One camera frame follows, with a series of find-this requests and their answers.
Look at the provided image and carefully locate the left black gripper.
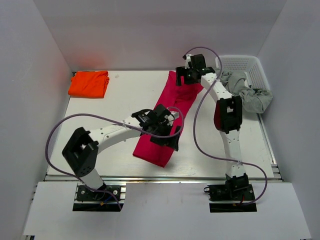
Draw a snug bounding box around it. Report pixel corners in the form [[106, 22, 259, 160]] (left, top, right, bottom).
[[149, 121, 181, 151]]

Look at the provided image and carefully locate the crimson red t-shirt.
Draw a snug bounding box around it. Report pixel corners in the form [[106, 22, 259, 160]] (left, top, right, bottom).
[[132, 70, 204, 169]]

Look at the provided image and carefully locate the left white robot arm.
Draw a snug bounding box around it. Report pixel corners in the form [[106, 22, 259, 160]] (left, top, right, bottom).
[[62, 104, 184, 200]]

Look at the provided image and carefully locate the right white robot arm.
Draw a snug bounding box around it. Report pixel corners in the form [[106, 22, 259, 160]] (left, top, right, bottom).
[[175, 54, 249, 200]]

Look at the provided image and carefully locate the white plastic laundry basket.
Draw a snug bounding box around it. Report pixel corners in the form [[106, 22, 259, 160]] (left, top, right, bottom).
[[220, 55, 270, 90]]

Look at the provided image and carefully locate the grey t-shirt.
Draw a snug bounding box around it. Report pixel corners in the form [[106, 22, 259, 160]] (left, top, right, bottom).
[[220, 69, 273, 114]]

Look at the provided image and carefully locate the folded orange t-shirt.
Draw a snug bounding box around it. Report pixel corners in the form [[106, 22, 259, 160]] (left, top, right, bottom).
[[68, 70, 110, 99]]

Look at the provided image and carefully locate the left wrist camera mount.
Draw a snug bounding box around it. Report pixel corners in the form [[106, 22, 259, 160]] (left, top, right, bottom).
[[167, 111, 180, 122]]

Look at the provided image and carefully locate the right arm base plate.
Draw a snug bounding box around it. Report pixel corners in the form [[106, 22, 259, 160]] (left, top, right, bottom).
[[203, 184, 257, 213]]

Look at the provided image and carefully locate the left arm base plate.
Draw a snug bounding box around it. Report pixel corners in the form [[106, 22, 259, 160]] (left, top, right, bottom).
[[72, 184, 126, 212]]

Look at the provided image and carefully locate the aluminium table edge rail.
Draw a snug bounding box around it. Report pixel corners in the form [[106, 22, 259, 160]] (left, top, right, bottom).
[[43, 174, 285, 185]]

